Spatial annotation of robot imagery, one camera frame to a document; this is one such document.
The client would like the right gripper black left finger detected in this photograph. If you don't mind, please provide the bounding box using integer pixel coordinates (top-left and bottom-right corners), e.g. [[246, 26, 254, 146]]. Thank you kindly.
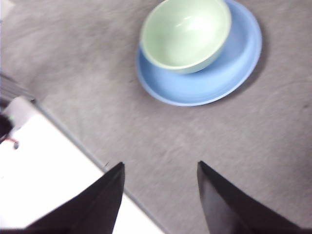
[[24, 162, 125, 234]]

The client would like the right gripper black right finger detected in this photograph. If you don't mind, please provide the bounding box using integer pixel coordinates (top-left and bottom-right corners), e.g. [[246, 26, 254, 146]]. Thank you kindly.
[[197, 160, 307, 234]]

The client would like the green ribbed bowl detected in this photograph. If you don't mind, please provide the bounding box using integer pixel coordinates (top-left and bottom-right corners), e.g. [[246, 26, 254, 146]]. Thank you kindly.
[[140, 0, 232, 75]]

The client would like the blue plate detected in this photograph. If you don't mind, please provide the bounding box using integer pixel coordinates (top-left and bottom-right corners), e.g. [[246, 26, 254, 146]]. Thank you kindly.
[[136, 0, 263, 107]]

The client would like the white block with green light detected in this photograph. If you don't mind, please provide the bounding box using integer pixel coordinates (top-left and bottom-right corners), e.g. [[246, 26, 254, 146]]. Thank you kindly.
[[4, 97, 37, 129]]

